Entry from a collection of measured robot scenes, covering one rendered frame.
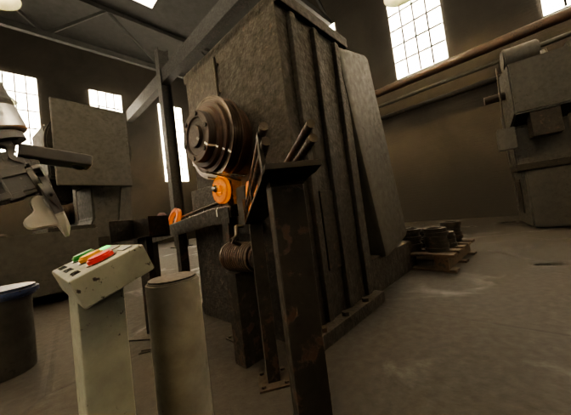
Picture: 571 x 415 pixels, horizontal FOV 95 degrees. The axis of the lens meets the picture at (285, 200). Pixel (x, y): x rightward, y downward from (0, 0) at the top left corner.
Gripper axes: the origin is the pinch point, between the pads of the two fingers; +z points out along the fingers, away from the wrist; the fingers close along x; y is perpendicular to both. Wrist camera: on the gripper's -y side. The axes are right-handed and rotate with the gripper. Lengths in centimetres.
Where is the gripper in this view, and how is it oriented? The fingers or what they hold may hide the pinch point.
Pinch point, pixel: (68, 229)
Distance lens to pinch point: 69.8
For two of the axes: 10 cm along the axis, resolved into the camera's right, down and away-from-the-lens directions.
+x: 7.2, -1.2, -6.9
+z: 3.5, 9.1, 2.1
